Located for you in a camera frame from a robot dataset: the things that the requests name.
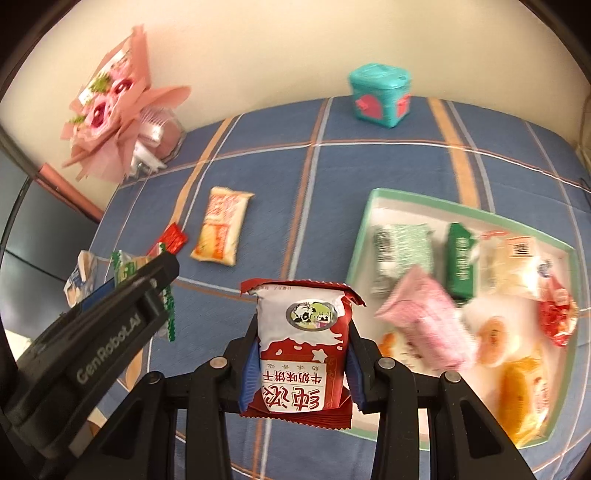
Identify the yellow snack bag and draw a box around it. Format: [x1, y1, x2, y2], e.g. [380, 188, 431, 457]
[496, 349, 549, 447]

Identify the pale yellow bun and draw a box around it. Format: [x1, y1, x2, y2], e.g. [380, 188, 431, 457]
[462, 295, 525, 369]

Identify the pink snack pack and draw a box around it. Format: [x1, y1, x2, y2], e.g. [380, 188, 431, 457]
[375, 265, 479, 372]

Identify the red cracker snack bag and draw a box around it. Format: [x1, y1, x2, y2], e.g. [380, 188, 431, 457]
[539, 275, 579, 348]

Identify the dark green snack pack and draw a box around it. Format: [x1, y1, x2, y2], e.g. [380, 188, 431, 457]
[445, 223, 478, 303]

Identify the red foil snack pack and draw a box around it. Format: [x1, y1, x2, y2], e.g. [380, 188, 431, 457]
[147, 223, 188, 256]

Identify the red white milk biscuit pack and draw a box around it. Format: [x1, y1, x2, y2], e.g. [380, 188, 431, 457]
[239, 278, 365, 430]

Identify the green white snack pack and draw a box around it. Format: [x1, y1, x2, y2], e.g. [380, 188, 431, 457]
[370, 224, 435, 298]

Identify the orange cream snack pack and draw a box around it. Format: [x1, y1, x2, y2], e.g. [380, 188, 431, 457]
[190, 186, 254, 267]

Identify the white snack bag red writing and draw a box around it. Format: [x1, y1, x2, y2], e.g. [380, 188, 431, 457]
[378, 330, 441, 377]

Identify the white tray with green rim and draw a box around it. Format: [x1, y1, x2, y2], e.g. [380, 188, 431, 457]
[344, 187, 583, 451]

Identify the pink flower bouquet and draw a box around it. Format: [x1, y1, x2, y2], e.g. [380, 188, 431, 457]
[61, 25, 190, 184]

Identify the blue plaid bed cover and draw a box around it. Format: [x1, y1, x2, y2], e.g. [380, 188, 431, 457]
[90, 97, 590, 376]

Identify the teal toy box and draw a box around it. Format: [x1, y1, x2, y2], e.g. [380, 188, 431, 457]
[349, 63, 412, 128]

